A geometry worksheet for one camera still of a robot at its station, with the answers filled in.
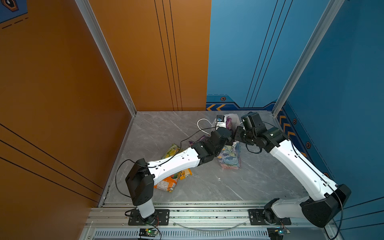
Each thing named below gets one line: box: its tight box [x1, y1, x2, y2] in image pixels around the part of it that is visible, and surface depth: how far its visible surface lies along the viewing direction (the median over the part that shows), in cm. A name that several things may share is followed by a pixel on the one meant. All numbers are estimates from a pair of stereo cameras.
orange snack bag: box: [154, 176, 177, 192], surface depth 82 cm
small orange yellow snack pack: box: [179, 168, 193, 180], surface depth 88 cm
